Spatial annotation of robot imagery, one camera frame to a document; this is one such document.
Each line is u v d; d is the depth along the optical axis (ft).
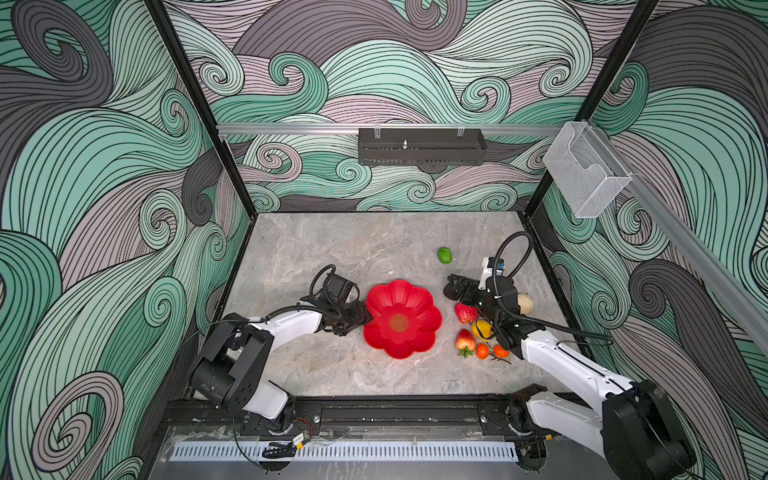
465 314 2.83
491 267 2.47
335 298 2.33
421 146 3.12
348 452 2.29
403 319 3.00
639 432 1.26
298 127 6.53
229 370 1.41
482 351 2.67
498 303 2.05
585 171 2.56
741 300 1.68
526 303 2.94
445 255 3.40
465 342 2.69
